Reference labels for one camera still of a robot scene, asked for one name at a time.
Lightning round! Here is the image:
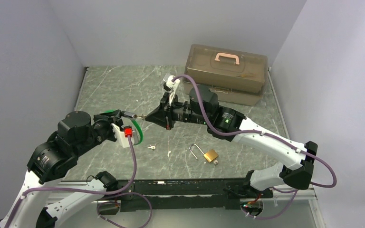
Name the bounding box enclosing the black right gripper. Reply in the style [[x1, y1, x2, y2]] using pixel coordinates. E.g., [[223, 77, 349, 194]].
[[145, 92, 210, 131]]

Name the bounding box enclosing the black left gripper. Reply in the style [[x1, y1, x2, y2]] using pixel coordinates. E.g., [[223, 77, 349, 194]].
[[74, 110, 124, 156]]

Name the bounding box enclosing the green cable loop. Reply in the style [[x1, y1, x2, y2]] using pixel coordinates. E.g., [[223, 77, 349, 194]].
[[102, 109, 144, 145]]

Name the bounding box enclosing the brass padlock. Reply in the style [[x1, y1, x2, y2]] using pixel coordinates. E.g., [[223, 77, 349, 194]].
[[189, 143, 219, 163]]

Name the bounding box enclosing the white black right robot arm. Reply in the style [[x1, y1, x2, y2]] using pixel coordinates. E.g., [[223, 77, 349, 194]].
[[144, 85, 317, 197]]

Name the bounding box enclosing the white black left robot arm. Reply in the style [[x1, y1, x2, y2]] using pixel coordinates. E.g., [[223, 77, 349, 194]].
[[0, 110, 131, 228]]

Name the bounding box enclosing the beige plastic toolbox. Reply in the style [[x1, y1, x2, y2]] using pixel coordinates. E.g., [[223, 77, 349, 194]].
[[184, 44, 268, 106]]

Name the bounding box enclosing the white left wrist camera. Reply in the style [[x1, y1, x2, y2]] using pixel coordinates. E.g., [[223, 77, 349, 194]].
[[111, 123, 139, 148]]

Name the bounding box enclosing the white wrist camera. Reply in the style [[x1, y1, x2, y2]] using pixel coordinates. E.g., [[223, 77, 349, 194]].
[[163, 74, 181, 105], [111, 123, 139, 148]]

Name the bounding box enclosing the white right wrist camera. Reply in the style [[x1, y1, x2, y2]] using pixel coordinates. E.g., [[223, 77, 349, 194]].
[[163, 74, 181, 105]]

